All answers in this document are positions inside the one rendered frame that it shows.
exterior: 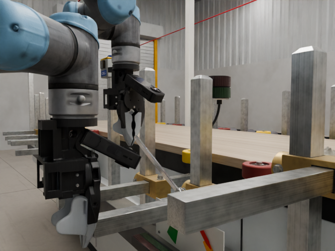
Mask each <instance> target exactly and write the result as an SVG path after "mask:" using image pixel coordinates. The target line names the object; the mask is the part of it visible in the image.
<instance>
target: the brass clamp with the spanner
mask: <svg viewBox="0 0 335 251"><path fill-rule="evenodd" d="M211 185H215V184H213V183H212V184H209V185H204V186H197V185H194V184H192V183H190V180H187V181H185V182H184V183H183V185H182V188H185V189H186V190H190V189H196V188H201V187H206V186H211Z"/></svg>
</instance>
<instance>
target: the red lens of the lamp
mask: <svg viewBox="0 0 335 251"><path fill-rule="evenodd" d="M210 78H211V79H213V86H228V87H231V77H229V76H210Z"/></svg>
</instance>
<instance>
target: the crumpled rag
mask: <svg viewBox="0 0 335 251"><path fill-rule="evenodd" d="M324 155H333V156H335V150H332V148H329V146H327V147H325V149H324Z"/></svg>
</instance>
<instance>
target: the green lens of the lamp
mask: <svg viewBox="0 0 335 251"><path fill-rule="evenodd" d="M212 97H213V98H231V88H213V89H212Z"/></svg>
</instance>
